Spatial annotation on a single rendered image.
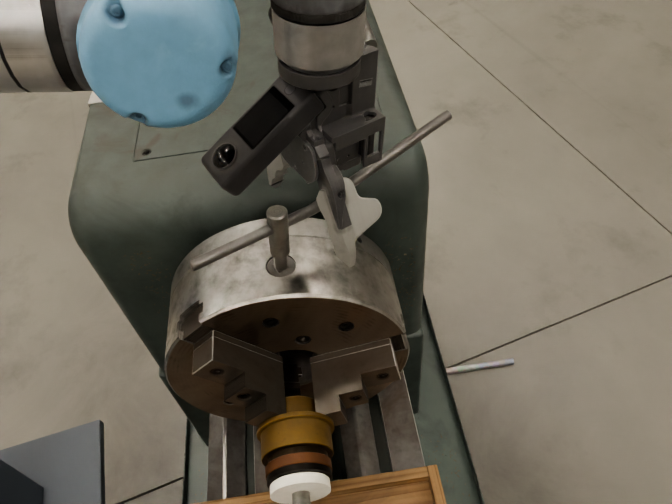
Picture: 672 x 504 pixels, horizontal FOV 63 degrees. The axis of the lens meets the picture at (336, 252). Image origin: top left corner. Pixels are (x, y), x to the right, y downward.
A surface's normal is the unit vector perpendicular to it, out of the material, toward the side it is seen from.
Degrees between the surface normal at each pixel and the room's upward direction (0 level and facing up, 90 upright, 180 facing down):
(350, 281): 36
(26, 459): 0
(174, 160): 0
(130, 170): 0
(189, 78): 90
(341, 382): 9
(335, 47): 91
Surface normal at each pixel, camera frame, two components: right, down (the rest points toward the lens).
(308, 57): -0.18, 0.73
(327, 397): -0.25, -0.62
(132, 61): 0.16, 0.74
